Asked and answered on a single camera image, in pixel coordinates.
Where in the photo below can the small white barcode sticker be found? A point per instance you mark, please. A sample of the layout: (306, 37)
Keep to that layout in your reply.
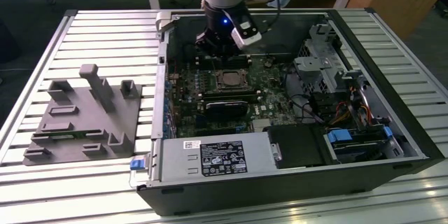
(192, 144)

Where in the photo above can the black graphics card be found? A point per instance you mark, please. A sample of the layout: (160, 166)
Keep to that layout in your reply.
(226, 110)

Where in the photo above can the metal drive cage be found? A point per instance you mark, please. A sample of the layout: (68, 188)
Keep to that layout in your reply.
(328, 48)

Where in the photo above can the silver topped CPU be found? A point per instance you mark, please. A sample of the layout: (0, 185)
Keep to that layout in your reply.
(231, 78)

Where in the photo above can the silver finned heatsink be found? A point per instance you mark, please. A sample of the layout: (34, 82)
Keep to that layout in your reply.
(260, 124)

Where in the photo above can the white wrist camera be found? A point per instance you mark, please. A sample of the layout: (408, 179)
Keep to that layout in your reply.
(247, 36)

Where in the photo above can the CPU socket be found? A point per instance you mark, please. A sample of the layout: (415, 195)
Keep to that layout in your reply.
(231, 86)

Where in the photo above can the black plastic shroud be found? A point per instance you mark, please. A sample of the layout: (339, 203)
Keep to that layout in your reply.
(300, 145)

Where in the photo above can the green motherboard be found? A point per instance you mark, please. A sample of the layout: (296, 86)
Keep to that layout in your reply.
(276, 98)

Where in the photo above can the blue plastic latch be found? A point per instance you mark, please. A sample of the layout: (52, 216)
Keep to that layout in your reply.
(138, 163)

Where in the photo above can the black power supply label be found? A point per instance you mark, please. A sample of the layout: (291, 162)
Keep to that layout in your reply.
(224, 161)

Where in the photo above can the grey parts rack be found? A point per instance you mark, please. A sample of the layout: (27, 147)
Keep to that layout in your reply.
(87, 103)

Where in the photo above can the black RAM slot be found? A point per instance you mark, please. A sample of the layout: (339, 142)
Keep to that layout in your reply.
(231, 93)
(242, 57)
(242, 63)
(231, 90)
(231, 98)
(242, 60)

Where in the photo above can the grey power supply unit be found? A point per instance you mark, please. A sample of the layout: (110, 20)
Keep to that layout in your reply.
(171, 155)

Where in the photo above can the black PC case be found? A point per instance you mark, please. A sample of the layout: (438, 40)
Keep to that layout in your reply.
(244, 195)

